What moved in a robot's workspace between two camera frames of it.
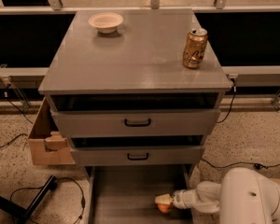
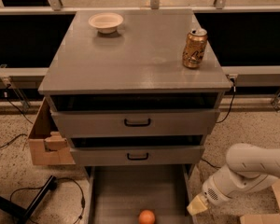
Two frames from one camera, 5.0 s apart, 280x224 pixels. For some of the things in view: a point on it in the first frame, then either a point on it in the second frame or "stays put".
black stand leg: x=19 y=212 stays put
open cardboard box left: x=49 y=145 stays put
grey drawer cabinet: x=126 y=98 stays put
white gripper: x=178 y=200 to x=212 y=189
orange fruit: x=164 y=207 to x=147 y=217
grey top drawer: x=139 y=122 stays put
